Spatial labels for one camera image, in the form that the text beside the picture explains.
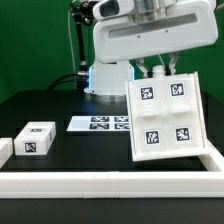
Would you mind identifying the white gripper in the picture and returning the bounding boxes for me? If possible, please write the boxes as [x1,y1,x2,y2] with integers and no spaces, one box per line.
[93,0,218,78]

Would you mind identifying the white cabinet body box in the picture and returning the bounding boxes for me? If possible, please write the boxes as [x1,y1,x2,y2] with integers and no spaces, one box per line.
[132,66,208,161]

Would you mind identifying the white cabinet door panel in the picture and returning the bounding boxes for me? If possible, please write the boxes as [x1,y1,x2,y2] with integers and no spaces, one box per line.
[164,73,203,150]

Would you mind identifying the white cabinet top block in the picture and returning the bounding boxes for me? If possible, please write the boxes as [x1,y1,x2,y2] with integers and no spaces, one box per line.
[14,121,56,156]

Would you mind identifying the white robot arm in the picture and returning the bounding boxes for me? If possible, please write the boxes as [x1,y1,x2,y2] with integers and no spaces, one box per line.
[85,0,218,101]

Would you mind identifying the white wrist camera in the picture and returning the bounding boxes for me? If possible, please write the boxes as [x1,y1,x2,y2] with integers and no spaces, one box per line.
[93,0,135,20]

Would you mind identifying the black base cables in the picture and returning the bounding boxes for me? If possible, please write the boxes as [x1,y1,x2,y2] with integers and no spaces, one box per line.
[46,73,88,92]

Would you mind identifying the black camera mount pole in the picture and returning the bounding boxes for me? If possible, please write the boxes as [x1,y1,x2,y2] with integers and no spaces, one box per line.
[70,0,97,72]

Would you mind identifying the white marker base plate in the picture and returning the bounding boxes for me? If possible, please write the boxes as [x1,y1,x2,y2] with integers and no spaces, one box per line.
[67,116,129,132]

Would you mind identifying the white L-shaped obstacle wall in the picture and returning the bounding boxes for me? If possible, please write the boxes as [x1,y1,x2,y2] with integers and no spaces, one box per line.
[0,138,224,198]

